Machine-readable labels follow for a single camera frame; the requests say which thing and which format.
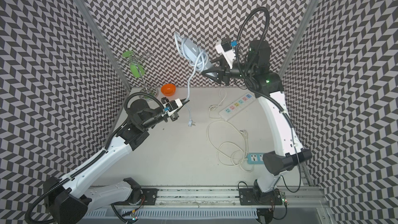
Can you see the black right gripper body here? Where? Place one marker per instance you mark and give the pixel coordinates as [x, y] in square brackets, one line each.
[228, 73]

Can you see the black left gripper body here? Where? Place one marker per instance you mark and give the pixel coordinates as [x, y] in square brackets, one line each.
[173, 117]

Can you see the pale blue power strip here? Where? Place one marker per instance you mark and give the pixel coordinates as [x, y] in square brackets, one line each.
[196, 56]

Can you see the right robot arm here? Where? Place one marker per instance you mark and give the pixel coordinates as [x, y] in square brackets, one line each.
[266, 87]

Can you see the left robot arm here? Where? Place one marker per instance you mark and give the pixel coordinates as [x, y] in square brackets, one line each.
[70, 197]

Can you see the white strip with coloured labels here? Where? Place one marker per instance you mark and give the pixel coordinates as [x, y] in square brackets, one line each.
[237, 106]

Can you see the teal power strip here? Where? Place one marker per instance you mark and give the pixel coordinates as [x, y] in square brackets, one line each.
[255, 158]

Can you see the orange plastic bowl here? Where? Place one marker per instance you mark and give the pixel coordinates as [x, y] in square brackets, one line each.
[168, 90]

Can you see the green plastic banana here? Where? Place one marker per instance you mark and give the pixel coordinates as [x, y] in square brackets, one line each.
[136, 63]

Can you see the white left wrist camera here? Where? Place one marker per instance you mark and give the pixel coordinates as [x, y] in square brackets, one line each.
[171, 107]

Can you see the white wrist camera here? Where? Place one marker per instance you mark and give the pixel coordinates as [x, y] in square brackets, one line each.
[171, 107]
[227, 48]

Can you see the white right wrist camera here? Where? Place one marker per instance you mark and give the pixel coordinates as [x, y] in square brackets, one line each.
[227, 48]

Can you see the chrome wire stand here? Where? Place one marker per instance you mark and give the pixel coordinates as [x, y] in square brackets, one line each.
[123, 62]

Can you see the right aluminium corner post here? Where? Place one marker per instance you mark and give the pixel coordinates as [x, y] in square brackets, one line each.
[308, 14]

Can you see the aluminium corner post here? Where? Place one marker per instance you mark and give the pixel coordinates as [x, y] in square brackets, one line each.
[308, 14]
[101, 40]

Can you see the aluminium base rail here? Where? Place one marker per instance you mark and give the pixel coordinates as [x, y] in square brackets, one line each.
[235, 202]

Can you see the left aluminium corner post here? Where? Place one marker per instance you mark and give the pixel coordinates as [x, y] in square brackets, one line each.
[101, 40]

